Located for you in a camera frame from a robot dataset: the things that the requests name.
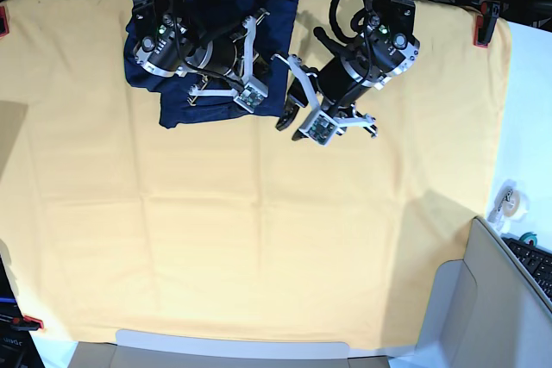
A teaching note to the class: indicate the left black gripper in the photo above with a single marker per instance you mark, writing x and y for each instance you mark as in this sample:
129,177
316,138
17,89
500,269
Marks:
330,89

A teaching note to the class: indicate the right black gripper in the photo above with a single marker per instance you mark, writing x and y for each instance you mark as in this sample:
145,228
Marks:
230,61

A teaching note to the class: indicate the navy blue long-sleeve shirt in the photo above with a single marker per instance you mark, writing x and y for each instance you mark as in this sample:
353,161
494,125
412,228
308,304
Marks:
274,35

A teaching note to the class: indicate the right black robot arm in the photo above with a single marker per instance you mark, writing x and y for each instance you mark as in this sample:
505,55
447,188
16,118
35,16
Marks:
170,43

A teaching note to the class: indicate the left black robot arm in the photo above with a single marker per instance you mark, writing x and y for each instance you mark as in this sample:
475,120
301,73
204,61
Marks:
371,42

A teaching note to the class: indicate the yellow table cloth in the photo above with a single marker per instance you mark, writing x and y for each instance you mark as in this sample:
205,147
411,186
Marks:
232,230

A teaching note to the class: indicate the red clamp top right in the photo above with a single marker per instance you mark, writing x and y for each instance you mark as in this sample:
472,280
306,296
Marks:
486,23

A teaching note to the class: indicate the red clamp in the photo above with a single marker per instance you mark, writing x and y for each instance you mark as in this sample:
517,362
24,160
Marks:
486,23
4,26
26,324

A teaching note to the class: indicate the clear tape dispenser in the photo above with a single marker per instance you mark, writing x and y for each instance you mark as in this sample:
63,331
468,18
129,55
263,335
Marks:
509,205

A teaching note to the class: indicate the red clamp top left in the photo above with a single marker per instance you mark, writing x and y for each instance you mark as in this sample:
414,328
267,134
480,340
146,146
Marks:
4,26

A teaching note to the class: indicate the green tape roll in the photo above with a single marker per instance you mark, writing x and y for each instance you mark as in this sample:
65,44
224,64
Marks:
528,240

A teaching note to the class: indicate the cardboard box right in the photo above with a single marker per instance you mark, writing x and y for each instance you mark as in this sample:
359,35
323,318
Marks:
485,310

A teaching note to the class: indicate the black keyboard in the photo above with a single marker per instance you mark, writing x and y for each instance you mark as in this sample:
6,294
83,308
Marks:
536,263

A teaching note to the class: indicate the red clamp bottom left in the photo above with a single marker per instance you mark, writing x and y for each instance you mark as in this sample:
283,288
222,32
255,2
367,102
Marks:
26,324

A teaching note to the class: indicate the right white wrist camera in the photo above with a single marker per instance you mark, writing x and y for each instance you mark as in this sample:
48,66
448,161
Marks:
251,96

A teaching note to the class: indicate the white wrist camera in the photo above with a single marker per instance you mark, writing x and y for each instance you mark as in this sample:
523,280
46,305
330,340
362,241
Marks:
319,127
251,96

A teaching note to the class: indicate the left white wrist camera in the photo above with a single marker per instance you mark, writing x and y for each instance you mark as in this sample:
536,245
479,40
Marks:
319,127

